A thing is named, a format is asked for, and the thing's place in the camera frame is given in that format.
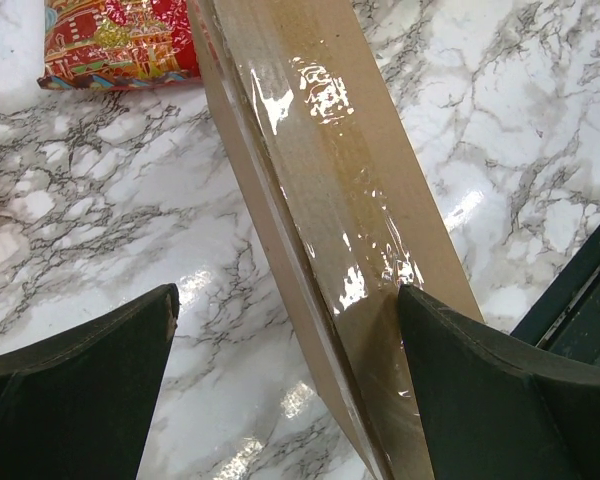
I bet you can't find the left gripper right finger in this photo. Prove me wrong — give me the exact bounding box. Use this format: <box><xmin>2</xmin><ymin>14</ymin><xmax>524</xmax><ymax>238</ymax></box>
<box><xmin>398</xmin><ymin>286</ymin><xmax>600</xmax><ymax>479</ymax></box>

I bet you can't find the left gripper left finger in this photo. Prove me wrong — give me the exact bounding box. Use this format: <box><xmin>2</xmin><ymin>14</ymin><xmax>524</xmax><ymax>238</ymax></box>
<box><xmin>0</xmin><ymin>284</ymin><xmax>179</xmax><ymax>479</ymax></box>

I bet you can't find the brown cardboard express box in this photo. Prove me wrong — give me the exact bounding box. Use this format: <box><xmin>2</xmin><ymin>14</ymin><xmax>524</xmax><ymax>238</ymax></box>
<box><xmin>189</xmin><ymin>1</ymin><xmax>481</xmax><ymax>479</ymax></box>

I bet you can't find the red candy bag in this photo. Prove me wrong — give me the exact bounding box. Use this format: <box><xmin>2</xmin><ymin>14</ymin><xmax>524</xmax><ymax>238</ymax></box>
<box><xmin>38</xmin><ymin>0</ymin><xmax>200</xmax><ymax>91</ymax></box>

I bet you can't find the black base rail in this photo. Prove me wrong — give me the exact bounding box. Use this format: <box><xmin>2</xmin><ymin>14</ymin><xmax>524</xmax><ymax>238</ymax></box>
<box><xmin>511</xmin><ymin>225</ymin><xmax>600</xmax><ymax>367</ymax></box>

